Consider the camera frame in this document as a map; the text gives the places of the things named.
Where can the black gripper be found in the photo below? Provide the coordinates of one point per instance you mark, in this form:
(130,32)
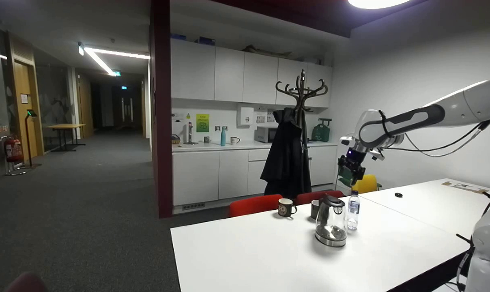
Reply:
(350,167)

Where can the glass electric kettle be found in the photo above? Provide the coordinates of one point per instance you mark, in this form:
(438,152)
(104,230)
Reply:
(329,222)

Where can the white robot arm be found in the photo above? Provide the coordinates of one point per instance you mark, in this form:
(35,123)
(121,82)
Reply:
(376,131)

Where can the yellow chair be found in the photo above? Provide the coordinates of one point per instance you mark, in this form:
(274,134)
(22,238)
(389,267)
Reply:
(365,183)

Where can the green bag on counter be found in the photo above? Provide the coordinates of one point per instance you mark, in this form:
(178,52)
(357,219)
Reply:
(321,129)

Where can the clear plastic water bottle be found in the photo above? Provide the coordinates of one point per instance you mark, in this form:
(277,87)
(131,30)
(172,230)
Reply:
(352,212)

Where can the red chair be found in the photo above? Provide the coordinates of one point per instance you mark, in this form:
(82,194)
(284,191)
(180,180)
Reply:
(253,204)
(308,196)

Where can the black hanging coat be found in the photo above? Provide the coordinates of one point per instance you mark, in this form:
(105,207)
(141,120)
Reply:
(285,170)

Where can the dark ceramic mug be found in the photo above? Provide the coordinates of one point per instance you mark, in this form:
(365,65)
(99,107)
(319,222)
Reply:
(285,207)

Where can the wooden coat stand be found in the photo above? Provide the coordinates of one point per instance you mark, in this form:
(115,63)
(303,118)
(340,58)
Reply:
(300,92)

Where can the microwave oven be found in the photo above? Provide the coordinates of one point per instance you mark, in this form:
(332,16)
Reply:
(264,133)

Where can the blue bottle on counter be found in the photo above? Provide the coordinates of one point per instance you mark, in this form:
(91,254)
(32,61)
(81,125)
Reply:
(222,136)

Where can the white lower kitchen cabinets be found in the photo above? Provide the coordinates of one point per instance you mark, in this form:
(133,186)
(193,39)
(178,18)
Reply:
(216,173)

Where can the white kitchen cabinets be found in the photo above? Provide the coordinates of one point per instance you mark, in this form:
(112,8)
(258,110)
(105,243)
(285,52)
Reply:
(216,173)
(216,73)

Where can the round ceiling lamp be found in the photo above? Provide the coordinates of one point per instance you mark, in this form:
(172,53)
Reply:
(375,3)

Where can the white upper kitchen cabinets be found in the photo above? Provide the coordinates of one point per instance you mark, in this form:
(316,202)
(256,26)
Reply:
(216,73)

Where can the wooden hallway table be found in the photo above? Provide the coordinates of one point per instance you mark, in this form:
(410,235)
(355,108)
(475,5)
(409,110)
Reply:
(66,134)

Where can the red fire extinguisher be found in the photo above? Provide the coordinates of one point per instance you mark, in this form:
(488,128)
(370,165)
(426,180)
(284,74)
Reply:
(13,149)

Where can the green wall poster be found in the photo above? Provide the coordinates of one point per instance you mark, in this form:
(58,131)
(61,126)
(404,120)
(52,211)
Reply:
(201,121)

